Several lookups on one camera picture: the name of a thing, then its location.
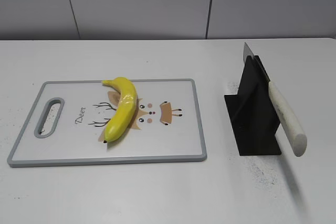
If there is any white-handled kitchen knife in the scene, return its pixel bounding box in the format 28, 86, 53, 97
243, 42, 307, 157

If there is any yellow plastic banana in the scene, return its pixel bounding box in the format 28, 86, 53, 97
102, 77, 138, 143

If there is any white grey-rimmed cutting board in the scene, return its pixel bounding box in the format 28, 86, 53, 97
7, 79, 207, 167

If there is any black knife stand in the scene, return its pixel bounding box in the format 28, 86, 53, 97
224, 55, 281, 156

